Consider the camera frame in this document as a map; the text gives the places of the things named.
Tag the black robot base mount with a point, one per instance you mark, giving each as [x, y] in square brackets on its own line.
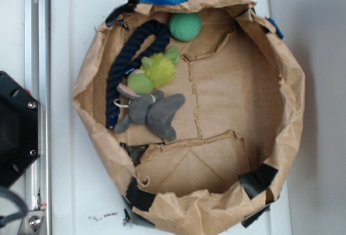
[19, 130]

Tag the blue tape strip right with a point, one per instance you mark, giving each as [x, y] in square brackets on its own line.
[278, 31]

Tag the green rubber ball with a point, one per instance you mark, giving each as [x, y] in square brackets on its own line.
[185, 26]

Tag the brown paper bag bin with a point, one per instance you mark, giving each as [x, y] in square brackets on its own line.
[244, 107]

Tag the aluminium rail frame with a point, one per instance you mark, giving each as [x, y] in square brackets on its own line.
[37, 81]

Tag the dark blue rope toy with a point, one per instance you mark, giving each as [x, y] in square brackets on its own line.
[124, 63]

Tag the white plastic tray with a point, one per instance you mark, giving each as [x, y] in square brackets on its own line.
[85, 200]

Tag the black tape patch top-left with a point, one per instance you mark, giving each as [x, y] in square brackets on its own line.
[127, 8]

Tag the black tape patch bottom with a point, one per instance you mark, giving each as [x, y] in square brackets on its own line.
[136, 198]

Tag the black tape patch right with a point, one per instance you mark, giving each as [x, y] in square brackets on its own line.
[257, 181]

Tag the green plush frog toy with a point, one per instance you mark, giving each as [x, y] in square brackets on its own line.
[156, 71]

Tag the gray plush animal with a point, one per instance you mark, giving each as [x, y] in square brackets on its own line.
[154, 110]

